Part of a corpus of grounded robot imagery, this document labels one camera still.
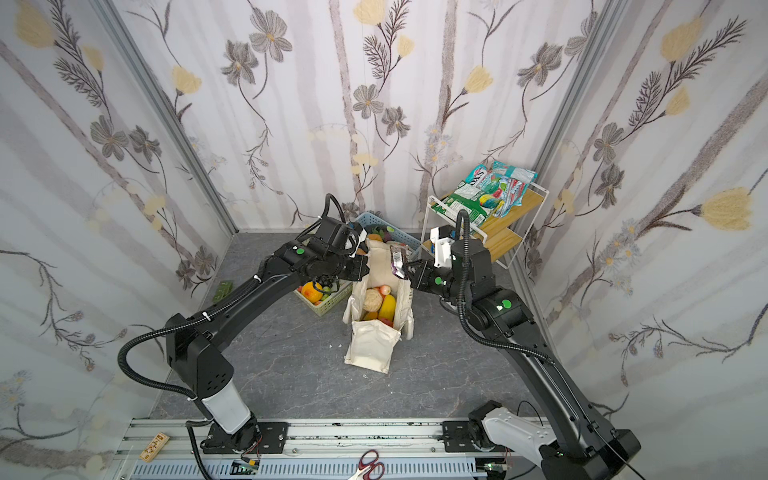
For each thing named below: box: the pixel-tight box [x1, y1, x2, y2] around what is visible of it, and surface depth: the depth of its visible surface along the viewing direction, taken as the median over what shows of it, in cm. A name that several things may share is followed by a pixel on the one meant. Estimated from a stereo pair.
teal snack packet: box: [465, 160, 538, 218], surface depth 82 cm
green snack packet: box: [431, 181, 501, 233], surface depth 80 cm
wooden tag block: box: [140, 432, 170, 463], surface depth 73 cm
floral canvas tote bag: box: [342, 238, 414, 374], surface depth 77 cm
